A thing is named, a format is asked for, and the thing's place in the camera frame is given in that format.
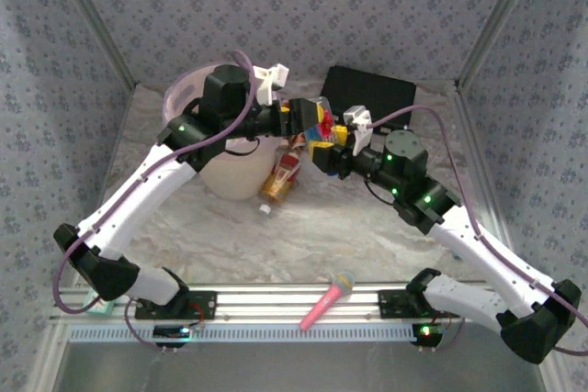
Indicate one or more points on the clear bottle blue cap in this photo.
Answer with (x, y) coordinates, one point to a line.
(327, 123)

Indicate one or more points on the red gold drink bottle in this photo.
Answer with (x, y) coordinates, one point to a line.
(278, 181)

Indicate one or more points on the small clear white-capped bottle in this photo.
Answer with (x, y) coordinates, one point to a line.
(265, 209)

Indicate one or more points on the cream plastic bin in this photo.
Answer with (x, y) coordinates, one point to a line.
(234, 176)

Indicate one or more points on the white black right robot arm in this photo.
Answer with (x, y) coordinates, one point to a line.
(482, 249)

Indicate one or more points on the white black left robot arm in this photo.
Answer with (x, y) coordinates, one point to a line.
(138, 199)

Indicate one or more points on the purple plastic bin liner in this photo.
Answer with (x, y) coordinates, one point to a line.
(181, 98)

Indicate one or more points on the black hard case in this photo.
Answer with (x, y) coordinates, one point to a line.
(367, 89)

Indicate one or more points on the marbled plastic table cover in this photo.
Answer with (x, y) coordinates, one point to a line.
(275, 245)

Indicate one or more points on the small teal object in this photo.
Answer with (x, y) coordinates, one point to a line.
(456, 255)

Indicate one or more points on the pink toy microphone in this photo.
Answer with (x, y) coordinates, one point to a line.
(324, 305)

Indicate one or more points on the small mint green clock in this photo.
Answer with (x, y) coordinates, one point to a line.
(103, 309)

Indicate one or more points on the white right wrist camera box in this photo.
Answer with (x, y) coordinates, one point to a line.
(358, 126)

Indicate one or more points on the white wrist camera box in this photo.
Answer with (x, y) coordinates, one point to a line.
(358, 126)
(268, 84)

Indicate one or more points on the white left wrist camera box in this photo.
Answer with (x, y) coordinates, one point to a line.
(268, 84)

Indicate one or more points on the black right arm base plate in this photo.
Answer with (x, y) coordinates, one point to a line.
(390, 305)

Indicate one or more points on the aluminium corner post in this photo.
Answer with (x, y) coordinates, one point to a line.
(92, 15)
(502, 15)

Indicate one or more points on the aluminium mounting rail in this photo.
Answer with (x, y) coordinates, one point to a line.
(275, 300)

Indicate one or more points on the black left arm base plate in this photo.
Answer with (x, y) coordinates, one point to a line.
(202, 305)

